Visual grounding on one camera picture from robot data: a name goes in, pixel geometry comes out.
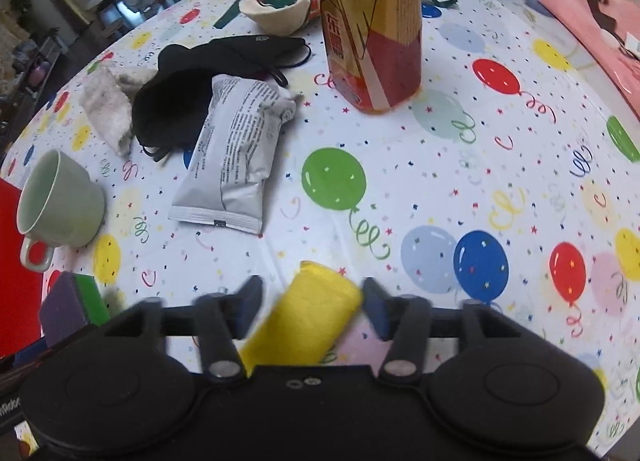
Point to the yellow felt cloth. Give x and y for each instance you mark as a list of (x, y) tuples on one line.
[(305, 316)]

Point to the balloon print tablecloth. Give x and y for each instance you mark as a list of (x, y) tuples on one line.
[(450, 166)]

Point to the green and purple sponge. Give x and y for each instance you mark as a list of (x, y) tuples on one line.
[(75, 301)]

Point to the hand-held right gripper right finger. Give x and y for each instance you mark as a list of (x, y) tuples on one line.
[(376, 313)]

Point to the black face mask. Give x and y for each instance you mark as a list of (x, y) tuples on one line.
[(190, 86)]

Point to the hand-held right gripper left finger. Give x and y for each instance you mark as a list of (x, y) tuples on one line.
[(250, 308)]

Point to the red cardboard box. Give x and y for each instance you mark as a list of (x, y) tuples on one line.
[(17, 266)]

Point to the long tv cabinet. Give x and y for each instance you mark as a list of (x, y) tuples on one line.
[(30, 71)]

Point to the pale green mug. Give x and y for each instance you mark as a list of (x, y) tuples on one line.
[(62, 208)]

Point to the silver foil packet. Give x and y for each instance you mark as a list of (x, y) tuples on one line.
[(235, 151)]

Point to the pink plastic bag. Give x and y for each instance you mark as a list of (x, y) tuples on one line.
[(600, 36)]

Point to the orange drink bottle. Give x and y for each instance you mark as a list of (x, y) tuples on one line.
[(370, 26)]

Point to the grey knitted sock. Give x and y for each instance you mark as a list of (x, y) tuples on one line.
[(107, 101)]

